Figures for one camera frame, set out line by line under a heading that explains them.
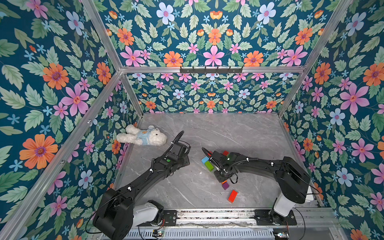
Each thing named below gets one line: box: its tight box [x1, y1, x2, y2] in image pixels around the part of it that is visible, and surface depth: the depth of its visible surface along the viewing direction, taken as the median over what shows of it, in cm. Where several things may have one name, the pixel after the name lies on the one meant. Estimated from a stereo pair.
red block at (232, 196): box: [227, 190, 238, 203], surface depth 81 cm
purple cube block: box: [222, 182, 230, 191], surface depth 85 cm
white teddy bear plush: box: [116, 124, 168, 146], surface depth 97 cm
